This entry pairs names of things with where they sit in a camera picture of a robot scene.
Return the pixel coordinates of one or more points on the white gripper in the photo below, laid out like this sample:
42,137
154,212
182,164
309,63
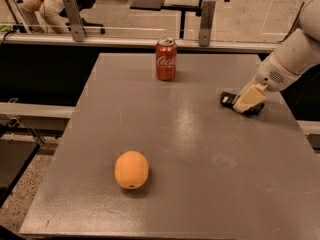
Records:
274,74

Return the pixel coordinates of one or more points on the black rxbar chocolate bar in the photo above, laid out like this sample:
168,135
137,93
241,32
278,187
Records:
228,100

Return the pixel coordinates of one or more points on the orange fruit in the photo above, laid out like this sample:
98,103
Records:
131,170

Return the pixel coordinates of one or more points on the red coca-cola can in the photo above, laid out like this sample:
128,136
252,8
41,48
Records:
166,54

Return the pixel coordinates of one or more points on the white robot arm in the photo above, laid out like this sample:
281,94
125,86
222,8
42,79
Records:
293,57

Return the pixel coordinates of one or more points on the metal railing bar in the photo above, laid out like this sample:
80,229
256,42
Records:
135,43

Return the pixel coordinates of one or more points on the right metal rail bracket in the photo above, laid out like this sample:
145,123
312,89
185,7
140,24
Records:
206,23

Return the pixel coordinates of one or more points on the left metal rail bracket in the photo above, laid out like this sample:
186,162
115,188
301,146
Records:
77,30

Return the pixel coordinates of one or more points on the metal rail bracket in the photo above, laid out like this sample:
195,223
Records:
77,30
206,23

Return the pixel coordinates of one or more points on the person in beige clothes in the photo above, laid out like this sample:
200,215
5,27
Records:
50,11

